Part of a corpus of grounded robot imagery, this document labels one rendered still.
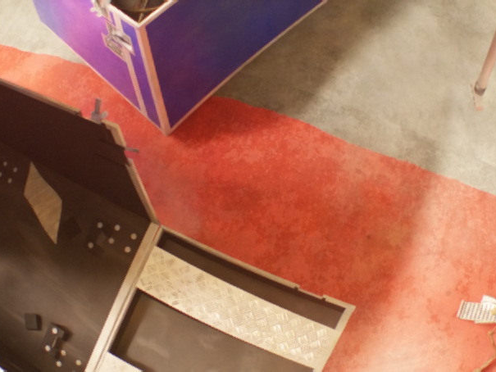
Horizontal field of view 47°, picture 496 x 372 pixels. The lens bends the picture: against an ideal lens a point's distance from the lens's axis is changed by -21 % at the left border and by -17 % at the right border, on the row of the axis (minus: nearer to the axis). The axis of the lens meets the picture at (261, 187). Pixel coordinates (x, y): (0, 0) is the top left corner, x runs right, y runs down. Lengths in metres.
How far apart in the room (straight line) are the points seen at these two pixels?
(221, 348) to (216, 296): 0.22
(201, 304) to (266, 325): 0.25
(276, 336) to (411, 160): 0.96
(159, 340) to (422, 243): 1.14
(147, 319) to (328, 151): 1.02
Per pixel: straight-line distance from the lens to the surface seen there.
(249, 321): 2.53
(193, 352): 2.58
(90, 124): 1.94
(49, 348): 2.51
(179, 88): 2.55
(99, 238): 2.54
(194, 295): 2.52
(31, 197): 2.79
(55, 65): 3.33
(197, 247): 2.57
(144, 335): 2.62
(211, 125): 2.91
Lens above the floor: 2.56
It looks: 67 degrees down
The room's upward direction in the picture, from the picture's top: 4 degrees counter-clockwise
